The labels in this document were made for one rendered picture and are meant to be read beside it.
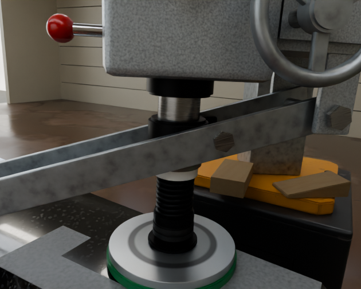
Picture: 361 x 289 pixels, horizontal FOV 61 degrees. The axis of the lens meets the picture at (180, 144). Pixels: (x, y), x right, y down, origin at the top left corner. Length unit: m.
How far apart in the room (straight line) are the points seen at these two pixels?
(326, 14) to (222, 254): 0.37
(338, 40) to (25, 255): 0.56
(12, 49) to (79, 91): 1.91
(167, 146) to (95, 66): 8.34
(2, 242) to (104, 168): 0.28
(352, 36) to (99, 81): 8.33
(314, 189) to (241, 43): 0.69
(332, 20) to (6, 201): 0.44
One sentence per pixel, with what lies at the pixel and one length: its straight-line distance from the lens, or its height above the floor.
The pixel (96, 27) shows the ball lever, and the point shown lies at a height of 1.18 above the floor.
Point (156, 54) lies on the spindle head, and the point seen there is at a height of 1.15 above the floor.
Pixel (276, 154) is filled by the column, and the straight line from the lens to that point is 1.11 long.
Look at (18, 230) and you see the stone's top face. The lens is 0.67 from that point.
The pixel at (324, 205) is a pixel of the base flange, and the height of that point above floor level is 0.77.
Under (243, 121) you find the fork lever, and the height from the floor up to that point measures 1.07.
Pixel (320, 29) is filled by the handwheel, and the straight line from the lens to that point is 0.34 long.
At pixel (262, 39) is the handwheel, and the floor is 1.17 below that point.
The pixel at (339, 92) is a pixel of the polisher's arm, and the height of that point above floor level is 1.11.
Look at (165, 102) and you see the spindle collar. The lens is 0.44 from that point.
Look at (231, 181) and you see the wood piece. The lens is 0.89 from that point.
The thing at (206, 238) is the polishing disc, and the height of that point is 0.85.
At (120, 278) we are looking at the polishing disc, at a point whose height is 0.83.
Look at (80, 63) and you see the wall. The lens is 9.10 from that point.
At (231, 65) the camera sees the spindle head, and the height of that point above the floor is 1.14.
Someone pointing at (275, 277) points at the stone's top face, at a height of 0.82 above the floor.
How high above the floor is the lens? 1.14
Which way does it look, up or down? 15 degrees down
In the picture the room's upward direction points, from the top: 3 degrees clockwise
